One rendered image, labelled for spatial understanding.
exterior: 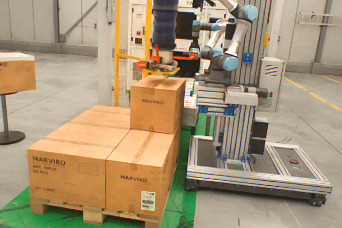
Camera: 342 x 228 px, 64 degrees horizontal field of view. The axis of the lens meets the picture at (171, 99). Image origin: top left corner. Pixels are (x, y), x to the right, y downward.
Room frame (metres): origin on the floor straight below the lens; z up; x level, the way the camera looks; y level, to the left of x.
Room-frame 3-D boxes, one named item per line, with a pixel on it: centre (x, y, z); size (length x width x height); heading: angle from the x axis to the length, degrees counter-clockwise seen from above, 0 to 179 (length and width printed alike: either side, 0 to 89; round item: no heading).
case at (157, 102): (2.57, 0.11, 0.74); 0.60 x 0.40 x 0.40; 170
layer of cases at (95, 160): (2.31, 0.44, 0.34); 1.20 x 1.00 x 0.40; 172
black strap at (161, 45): (2.58, 0.10, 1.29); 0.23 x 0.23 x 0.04
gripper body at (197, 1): (2.14, -0.15, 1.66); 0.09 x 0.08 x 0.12; 85
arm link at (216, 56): (2.37, -0.40, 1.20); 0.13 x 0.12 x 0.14; 21
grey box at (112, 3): (3.79, 0.86, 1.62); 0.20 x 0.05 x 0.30; 172
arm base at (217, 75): (2.37, -0.40, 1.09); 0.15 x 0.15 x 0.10
